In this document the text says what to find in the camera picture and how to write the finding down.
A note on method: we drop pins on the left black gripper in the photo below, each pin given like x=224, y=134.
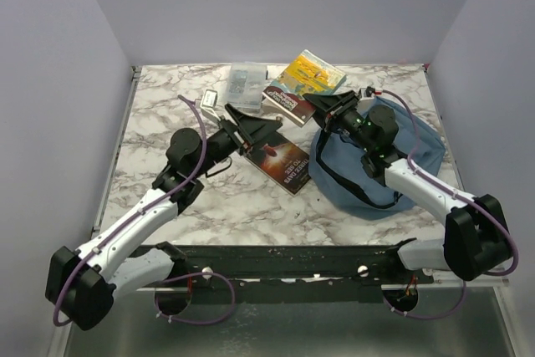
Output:
x=253, y=129

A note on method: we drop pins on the blue student backpack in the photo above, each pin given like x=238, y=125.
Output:
x=348, y=164

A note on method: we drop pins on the aluminium frame rail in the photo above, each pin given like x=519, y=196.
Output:
x=443, y=279

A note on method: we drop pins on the yellow blue paperback book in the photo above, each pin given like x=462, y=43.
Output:
x=307, y=74

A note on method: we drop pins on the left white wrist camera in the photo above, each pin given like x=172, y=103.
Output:
x=208, y=105

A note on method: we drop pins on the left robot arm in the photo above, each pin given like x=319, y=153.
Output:
x=84, y=283

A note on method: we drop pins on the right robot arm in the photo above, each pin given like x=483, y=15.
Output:
x=476, y=237

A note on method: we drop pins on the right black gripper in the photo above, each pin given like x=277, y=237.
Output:
x=320, y=105

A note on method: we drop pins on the dark Three Days book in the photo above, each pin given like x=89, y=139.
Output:
x=281, y=161

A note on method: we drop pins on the clear plastic storage box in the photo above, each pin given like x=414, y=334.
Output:
x=245, y=84

